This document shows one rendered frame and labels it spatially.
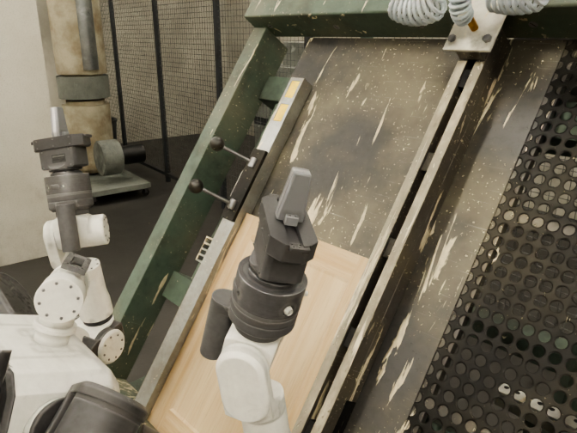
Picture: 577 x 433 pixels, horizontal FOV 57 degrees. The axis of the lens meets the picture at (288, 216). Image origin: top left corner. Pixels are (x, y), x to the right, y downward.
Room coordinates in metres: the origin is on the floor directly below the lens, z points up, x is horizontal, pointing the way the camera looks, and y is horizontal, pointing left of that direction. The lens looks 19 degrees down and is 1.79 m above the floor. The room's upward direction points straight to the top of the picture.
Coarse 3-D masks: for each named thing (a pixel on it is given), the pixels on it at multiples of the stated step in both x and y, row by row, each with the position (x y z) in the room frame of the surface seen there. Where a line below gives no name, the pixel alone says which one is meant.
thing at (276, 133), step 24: (288, 120) 1.39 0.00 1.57; (264, 144) 1.37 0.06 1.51; (264, 168) 1.33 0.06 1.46; (240, 216) 1.28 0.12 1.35; (216, 240) 1.26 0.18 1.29; (216, 264) 1.22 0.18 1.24; (192, 288) 1.21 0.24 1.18; (192, 312) 1.17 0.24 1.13; (168, 336) 1.16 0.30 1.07; (168, 360) 1.11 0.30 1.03; (144, 384) 1.11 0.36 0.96
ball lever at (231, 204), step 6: (192, 180) 1.27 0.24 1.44; (198, 180) 1.27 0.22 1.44; (192, 186) 1.26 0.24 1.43; (198, 186) 1.26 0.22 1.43; (192, 192) 1.27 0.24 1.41; (198, 192) 1.27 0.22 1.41; (210, 192) 1.28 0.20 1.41; (222, 198) 1.28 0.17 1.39; (228, 204) 1.28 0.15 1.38; (234, 204) 1.28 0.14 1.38
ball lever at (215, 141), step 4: (212, 140) 1.31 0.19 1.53; (216, 140) 1.31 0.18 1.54; (220, 140) 1.31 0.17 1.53; (212, 144) 1.31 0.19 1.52; (216, 144) 1.31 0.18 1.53; (220, 144) 1.31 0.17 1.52; (224, 144) 1.32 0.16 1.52; (212, 148) 1.31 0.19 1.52; (216, 148) 1.31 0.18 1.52; (220, 148) 1.31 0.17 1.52; (224, 148) 1.32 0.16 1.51; (228, 148) 1.33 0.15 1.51; (232, 152) 1.33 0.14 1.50; (236, 152) 1.33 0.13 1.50; (240, 156) 1.33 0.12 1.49; (244, 156) 1.33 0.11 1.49; (244, 160) 1.33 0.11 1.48; (248, 160) 1.33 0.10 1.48; (252, 160) 1.33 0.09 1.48; (256, 160) 1.33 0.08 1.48; (248, 164) 1.33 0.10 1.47; (252, 164) 1.33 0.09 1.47
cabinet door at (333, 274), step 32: (256, 224) 1.24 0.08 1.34; (320, 256) 1.07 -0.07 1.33; (352, 256) 1.02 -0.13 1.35; (224, 288) 1.18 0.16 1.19; (320, 288) 1.02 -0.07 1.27; (352, 288) 0.97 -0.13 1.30; (320, 320) 0.97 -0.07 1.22; (192, 352) 1.11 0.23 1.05; (288, 352) 0.96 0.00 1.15; (320, 352) 0.92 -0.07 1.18; (192, 384) 1.05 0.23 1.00; (288, 384) 0.92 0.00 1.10; (160, 416) 1.05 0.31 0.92; (192, 416) 1.00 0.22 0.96; (224, 416) 0.95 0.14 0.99; (288, 416) 0.87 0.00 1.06
